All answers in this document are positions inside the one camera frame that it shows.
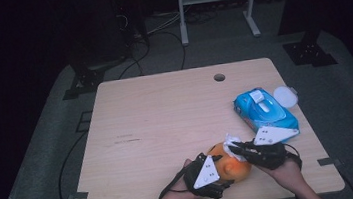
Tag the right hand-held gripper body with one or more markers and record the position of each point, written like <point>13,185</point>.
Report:
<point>270,135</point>

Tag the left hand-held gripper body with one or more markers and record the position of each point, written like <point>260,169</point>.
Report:
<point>206,175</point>

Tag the white wet wipe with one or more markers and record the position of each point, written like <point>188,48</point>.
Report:
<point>231,142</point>

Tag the orange plush toy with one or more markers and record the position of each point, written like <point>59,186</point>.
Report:
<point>234,170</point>

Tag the blue wet wipes pack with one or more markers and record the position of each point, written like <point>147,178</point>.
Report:
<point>266,109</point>

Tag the person's left hand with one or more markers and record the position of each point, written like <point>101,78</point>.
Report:
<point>179,196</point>

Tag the person's right hand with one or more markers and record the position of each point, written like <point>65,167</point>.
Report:
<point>288,174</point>

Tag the white plastic lid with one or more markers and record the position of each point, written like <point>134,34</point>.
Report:
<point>285,96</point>

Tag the black tape strip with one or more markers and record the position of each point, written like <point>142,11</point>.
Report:
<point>78,196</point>
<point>328,161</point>

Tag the black stand with base plate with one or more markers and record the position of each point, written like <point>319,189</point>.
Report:
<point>308,52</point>
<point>87,81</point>

